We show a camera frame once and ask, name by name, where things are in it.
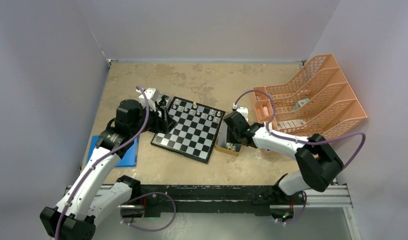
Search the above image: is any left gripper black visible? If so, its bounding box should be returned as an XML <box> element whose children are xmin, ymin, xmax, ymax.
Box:
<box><xmin>130</xmin><ymin>102</ymin><xmax>177</xmax><ymax>137</ymax></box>

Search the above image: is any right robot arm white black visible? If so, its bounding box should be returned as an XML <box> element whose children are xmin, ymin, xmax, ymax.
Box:
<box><xmin>223</xmin><ymin>110</ymin><xmax>345</xmax><ymax>204</ymax></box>

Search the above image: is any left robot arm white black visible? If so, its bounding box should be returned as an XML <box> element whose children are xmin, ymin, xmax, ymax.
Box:
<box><xmin>39</xmin><ymin>99</ymin><xmax>175</xmax><ymax>240</ymax></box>

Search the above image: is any gold metal tin tray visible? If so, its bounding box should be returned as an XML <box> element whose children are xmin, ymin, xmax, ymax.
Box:
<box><xmin>214</xmin><ymin>132</ymin><xmax>242</xmax><ymax>157</ymax></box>

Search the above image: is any silver pink tin tray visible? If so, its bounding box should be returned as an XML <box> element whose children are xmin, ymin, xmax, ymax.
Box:
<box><xmin>156</xmin><ymin>93</ymin><xmax>171</xmax><ymax>108</ymax></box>

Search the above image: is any black white chessboard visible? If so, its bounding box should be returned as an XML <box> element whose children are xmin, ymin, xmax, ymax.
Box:
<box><xmin>150</xmin><ymin>96</ymin><xmax>226</xmax><ymax>164</ymax></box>

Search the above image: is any blue notebook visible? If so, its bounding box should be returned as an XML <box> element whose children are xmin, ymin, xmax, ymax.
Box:
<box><xmin>85</xmin><ymin>135</ymin><xmax>140</xmax><ymax>168</ymax></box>

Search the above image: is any small box in organizer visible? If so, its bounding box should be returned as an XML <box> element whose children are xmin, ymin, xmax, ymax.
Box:
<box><xmin>292</xmin><ymin>98</ymin><xmax>310</xmax><ymax>111</ymax></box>

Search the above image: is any orange plastic file organizer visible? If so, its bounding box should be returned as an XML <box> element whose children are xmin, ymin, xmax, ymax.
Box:
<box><xmin>251</xmin><ymin>54</ymin><xmax>368</xmax><ymax>140</ymax></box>

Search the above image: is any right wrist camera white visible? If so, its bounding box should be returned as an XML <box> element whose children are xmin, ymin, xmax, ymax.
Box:
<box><xmin>232</xmin><ymin>105</ymin><xmax>249</xmax><ymax>121</ymax></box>

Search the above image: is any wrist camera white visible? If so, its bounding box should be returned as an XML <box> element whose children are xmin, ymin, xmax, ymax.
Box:
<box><xmin>232</xmin><ymin>105</ymin><xmax>249</xmax><ymax>121</ymax></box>
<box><xmin>137</xmin><ymin>88</ymin><xmax>160</xmax><ymax>112</ymax></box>

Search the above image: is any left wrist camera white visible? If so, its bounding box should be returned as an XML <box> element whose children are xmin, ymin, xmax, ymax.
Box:
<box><xmin>137</xmin><ymin>88</ymin><xmax>160</xmax><ymax>112</ymax></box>

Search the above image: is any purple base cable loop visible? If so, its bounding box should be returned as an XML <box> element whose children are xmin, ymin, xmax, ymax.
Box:
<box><xmin>119</xmin><ymin>191</ymin><xmax>177</xmax><ymax>232</ymax></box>

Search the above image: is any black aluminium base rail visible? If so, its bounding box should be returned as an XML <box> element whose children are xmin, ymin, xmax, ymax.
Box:
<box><xmin>59</xmin><ymin>183</ymin><xmax>354</xmax><ymax>220</ymax></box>

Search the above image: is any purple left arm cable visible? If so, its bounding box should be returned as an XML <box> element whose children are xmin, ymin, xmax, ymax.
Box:
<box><xmin>54</xmin><ymin>86</ymin><xmax>151</xmax><ymax>240</ymax></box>

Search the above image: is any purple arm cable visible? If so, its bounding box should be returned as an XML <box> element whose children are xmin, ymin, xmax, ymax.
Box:
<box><xmin>54</xmin><ymin>86</ymin><xmax>151</xmax><ymax>240</ymax></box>
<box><xmin>233</xmin><ymin>90</ymin><xmax>367</xmax><ymax>170</ymax></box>

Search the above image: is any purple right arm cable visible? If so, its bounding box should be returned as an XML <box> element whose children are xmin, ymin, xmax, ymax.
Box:
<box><xmin>233</xmin><ymin>90</ymin><xmax>367</xmax><ymax>170</ymax></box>

